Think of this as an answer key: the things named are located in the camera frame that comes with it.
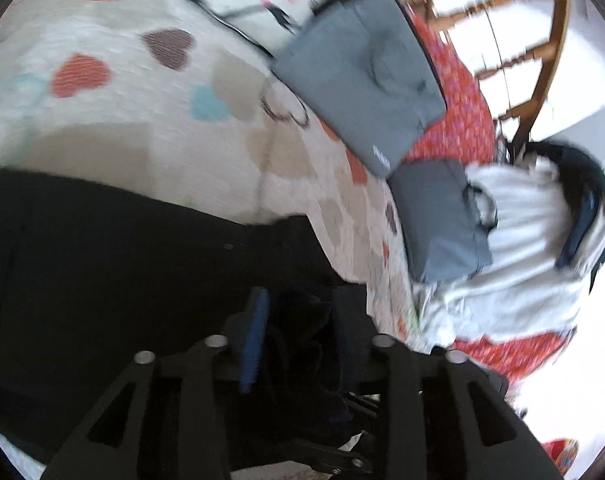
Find black and navy garment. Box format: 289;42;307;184
525;140;605;293

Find red patterned bed sheet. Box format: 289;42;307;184
317;10;581;477

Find heart print blanket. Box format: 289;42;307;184
0;0;433;480

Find small grey pouch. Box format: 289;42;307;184
390;159;498;283

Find white garment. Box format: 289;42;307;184
415;155;605;347

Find black pants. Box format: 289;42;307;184
0;167;383;480

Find black cable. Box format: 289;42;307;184
180;0;303;58

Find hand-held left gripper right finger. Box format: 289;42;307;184
331;287;554;480

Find wooden spindle chair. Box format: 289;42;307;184
425;0;574;161

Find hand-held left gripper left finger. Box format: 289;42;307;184
41;286;272;480

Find large grey laptop bag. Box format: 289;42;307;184
270;0;448;179

